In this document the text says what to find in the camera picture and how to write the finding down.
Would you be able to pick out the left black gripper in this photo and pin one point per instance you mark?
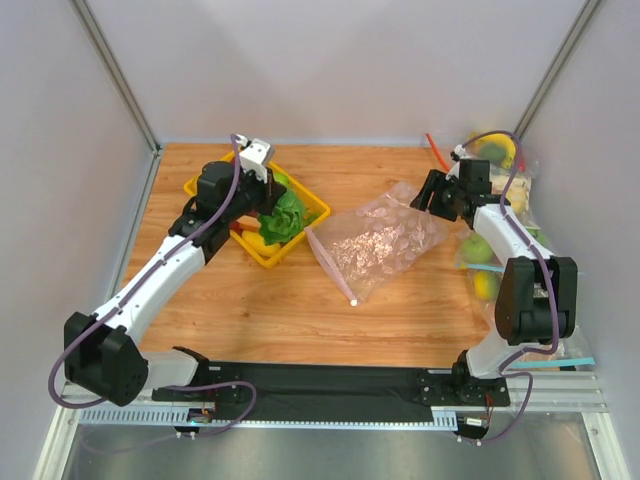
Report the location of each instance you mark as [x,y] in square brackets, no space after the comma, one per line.
[270,195]

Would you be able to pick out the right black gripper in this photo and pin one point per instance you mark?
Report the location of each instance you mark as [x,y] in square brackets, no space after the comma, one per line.
[437,195]

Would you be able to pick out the green fake apple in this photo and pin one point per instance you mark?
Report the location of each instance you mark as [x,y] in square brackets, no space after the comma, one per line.
[281,179]

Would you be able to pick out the fake green cabbage leaf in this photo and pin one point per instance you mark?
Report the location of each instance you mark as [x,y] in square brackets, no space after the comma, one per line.
[286,222]

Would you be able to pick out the clear zip top bag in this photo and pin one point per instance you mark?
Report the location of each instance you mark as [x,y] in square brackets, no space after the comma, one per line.
[363,248]

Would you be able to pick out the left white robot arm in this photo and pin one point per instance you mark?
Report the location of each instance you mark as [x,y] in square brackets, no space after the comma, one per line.
[101,350]

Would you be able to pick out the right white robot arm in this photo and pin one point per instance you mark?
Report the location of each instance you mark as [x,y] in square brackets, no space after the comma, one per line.
[535,306]

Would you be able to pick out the yellow fake mango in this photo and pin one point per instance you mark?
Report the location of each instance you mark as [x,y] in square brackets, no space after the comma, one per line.
[258,244]

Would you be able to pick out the bag with yellow-green fruit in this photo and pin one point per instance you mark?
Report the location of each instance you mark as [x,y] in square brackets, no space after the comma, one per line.
[477,258]

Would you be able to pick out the bag with mixed food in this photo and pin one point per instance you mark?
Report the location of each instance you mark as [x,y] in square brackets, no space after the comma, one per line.
[518,194]

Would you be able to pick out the fake yellow banana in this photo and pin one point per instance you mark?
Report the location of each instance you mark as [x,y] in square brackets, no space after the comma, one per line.
[497,148]

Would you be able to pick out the blue-zip clear bag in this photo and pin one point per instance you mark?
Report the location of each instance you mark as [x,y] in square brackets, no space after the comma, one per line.
[573,351]

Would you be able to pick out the yellow plastic tray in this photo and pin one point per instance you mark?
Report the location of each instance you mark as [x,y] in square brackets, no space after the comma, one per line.
[209,212]

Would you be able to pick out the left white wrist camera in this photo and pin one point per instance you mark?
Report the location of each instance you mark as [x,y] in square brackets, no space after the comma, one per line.
[255,155]

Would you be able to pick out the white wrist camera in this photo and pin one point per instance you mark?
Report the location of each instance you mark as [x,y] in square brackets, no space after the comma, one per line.
[255,155]
[457,154]

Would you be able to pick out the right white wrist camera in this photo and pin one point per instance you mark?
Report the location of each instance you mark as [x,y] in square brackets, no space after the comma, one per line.
[457,154]

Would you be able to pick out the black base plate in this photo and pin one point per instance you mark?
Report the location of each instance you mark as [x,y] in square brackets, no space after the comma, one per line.
[317,393]

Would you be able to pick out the aluminium frame rail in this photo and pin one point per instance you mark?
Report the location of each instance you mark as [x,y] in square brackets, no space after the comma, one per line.
[227,405]

